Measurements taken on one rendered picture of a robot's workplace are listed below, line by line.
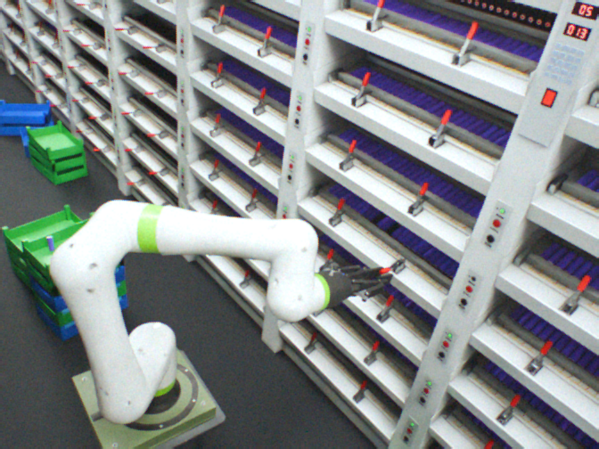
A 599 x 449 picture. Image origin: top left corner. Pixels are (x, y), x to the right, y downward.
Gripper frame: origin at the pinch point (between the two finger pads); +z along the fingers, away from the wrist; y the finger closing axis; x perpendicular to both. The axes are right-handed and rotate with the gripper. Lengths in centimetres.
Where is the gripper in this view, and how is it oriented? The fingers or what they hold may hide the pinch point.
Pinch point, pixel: (379, 276)
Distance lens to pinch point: 145.9
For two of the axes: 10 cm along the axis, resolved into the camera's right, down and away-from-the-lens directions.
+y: 6.4, 5.0, -5.8
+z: 7.0, -0.7, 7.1
